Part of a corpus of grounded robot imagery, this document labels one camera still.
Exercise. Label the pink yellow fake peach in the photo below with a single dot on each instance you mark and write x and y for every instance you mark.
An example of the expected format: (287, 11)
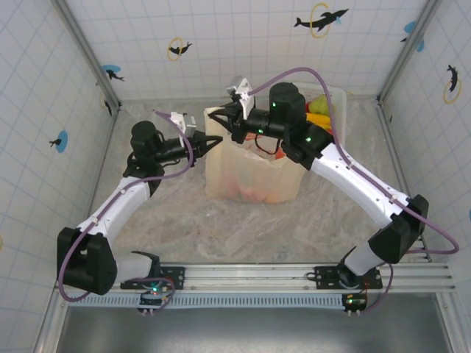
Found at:
(230, 185)

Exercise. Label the translucent fruit-print plastic bag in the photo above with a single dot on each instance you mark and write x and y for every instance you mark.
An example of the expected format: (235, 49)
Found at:
(254, 173)

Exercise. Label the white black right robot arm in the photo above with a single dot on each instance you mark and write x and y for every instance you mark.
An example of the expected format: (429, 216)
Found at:
(353, 176)

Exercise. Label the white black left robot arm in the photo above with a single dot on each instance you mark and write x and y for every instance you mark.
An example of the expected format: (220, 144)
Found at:
(117, 206)

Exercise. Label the large green fake pear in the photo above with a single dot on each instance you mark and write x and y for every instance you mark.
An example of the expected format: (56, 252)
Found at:
(320, 104)

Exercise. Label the yellow fake banana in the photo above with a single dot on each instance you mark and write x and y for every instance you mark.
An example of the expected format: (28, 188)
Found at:
(318, 118)
(325, 127)

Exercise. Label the fake orange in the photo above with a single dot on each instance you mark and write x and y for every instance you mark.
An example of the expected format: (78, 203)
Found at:
(274, 198)

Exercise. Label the white plastic basket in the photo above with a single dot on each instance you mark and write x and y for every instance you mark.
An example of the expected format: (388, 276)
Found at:
(341, 110)

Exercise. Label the blue circle dolphin sticker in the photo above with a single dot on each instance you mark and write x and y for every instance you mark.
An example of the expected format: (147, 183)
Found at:
(410, 26)
(110, 70)
(63, 141)

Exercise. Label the small controller board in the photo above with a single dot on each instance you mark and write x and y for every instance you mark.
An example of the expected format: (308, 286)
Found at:
(355, 302)
(151, 299)

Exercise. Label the grey metal panel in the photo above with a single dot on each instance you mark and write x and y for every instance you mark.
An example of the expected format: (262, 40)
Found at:
(257, 331)

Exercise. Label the aluminium frame floor rail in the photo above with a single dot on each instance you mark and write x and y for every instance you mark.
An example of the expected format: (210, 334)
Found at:
(105, 147)
(394, 147)

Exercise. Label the aluminium frame post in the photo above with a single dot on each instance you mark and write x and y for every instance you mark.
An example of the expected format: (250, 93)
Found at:
(88, 55)
(404, 51)

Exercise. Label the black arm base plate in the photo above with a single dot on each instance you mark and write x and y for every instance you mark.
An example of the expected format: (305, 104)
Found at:
(174, 276)
(325, 276)

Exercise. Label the aluminium mounting rail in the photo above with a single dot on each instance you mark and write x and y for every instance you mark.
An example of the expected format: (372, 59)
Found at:
(250, 274)

